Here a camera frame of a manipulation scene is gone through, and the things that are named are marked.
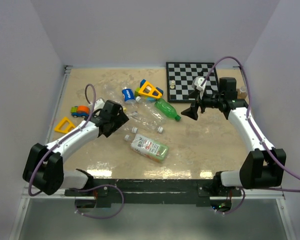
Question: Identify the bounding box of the green plastic bottle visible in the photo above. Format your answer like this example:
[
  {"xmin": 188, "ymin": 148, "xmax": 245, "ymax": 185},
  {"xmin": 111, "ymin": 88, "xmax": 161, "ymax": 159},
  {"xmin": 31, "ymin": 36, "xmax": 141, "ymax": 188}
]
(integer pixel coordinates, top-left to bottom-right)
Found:
[{"xmin": 154, "ymin": 98, "xmax": 181, "ymax": 122}]

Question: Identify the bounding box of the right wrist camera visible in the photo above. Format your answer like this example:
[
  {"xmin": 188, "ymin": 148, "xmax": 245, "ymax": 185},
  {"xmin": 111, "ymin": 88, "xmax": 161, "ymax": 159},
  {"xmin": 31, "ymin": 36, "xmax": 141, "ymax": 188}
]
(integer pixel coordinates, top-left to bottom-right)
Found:
[{"xmin": 191, "ymin": 76, "xmax": 207, "ymax": 94}]

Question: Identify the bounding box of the yellow triangle toy block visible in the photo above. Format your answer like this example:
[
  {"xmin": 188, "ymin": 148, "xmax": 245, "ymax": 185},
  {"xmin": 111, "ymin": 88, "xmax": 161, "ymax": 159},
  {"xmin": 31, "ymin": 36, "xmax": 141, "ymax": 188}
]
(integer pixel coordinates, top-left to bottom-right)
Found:
[
  {"xmin": 53, "ymin": 116, "xmax": 77, "ymax": 135},
  {"xmin": 137, "ymin": 79, "xmax": 163, "ymax": 100}
]

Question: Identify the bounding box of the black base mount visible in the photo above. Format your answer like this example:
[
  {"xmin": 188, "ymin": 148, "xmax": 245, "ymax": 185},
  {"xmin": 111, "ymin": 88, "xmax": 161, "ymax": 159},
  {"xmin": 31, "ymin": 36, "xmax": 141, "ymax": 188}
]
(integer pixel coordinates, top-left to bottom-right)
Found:
[{"xmin": 64, "ymin": 178, "xmax": 243, "ymax": 210}]

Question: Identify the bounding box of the white green tea bottle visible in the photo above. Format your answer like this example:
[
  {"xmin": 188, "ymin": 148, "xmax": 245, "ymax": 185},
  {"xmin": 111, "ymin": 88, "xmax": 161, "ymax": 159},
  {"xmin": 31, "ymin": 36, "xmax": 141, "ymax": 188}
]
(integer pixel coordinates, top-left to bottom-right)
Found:
[{"xmin": 124, "ymin": 134, "xmax": 169, "ymax": 163}]

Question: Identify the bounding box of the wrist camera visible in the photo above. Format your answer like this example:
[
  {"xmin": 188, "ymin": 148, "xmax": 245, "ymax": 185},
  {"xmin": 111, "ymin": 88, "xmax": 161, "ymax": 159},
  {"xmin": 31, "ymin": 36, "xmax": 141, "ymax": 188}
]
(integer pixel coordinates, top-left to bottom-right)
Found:
[
  {"xmin": 88, "ymin": 97, "xmax": 105, "ymax": 112},
  {"xmin": 191, "ymin": 76, "xmax": 207, "ymax": 94}
]

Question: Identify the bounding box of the colourful toy car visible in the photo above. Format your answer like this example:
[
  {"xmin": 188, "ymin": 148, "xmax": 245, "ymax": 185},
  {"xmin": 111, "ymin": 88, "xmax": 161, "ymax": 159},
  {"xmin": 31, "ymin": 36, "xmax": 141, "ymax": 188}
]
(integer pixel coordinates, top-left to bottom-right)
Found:
[{"xmin": 70, "ymin": 105, "xmax": 90, "ymax": 118}]

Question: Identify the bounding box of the clear bottle yellow cap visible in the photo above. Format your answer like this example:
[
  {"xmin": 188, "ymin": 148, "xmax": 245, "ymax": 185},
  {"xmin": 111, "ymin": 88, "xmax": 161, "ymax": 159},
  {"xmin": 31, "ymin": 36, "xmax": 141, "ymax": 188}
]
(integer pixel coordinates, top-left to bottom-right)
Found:
[{"xmin": 102, "ymin": 83, "xmax": 127, "ymax": 113}]

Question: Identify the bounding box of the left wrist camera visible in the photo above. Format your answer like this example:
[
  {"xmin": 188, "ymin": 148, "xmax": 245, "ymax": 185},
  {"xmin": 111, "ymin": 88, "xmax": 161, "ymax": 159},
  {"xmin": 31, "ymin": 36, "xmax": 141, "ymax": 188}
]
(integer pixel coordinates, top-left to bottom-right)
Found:
[{"xmin": 88, "ymin": 97, "xmax": 105, "ymax": 112}]

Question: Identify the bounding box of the black white chessboard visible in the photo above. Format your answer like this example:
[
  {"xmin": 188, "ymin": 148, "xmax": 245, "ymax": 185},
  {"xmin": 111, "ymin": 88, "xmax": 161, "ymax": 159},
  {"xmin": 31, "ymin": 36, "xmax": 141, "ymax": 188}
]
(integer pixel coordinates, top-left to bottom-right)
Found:
[{"xmin": 165, "ymin": 62, "xmax": 214, "ymax": 103}]

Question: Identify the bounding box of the amber tea bottle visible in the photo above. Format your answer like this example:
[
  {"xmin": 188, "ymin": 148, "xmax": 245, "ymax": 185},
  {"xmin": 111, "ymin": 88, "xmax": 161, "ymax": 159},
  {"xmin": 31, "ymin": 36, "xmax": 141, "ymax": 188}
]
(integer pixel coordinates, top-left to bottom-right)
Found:
[{"xmin": 236, "ymin": 86, "xmax": 248, "ymax": 100}]

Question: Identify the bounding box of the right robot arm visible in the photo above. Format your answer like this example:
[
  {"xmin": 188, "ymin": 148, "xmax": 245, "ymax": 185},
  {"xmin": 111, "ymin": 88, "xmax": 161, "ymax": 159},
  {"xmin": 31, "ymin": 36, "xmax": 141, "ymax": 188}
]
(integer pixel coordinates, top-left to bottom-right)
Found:
[{"xmin": 181, "ymin": 76, "xmax": 287, "ymax": 197}]

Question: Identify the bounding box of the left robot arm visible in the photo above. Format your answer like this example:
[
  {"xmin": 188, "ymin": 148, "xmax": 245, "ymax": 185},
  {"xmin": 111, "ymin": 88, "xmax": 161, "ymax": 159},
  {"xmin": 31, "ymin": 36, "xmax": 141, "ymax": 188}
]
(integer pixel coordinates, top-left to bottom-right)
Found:
[{"xmin": 22, "ymin": 100, "xmax": 129, "ymax": 196}]

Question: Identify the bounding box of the clear bottle white cap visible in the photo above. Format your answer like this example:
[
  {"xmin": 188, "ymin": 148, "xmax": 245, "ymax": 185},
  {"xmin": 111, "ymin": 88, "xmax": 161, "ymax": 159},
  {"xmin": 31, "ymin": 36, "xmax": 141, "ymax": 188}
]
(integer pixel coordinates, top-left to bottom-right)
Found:
[
  {"xmin": 122, "ymin": 125, "xmax": 138, "ymax": 134},
  {"xmin": 127, "ymin": 111, "xmax": 164, "ymax": 134},
  {"xmin": 135, "ymin": 96, "xmax": 166, "ymax": 124}
]

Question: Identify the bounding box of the blue pepsi bottle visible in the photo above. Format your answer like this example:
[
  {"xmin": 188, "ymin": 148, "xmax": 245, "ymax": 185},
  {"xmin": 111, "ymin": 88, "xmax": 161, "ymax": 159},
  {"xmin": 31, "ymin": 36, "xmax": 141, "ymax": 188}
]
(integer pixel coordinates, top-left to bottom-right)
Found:
[{"xmin": 121, "ymin": 88, "xmax": 137, "ymax": 104}]

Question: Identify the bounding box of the aluminium frame rail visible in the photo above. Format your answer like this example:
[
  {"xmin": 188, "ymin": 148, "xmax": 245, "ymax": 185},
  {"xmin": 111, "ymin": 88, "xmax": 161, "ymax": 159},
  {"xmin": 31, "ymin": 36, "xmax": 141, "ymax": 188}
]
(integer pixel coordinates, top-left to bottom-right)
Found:
[{"xmin": 21, "ymin": 65, "xmax": 73, "ymax": 198}]

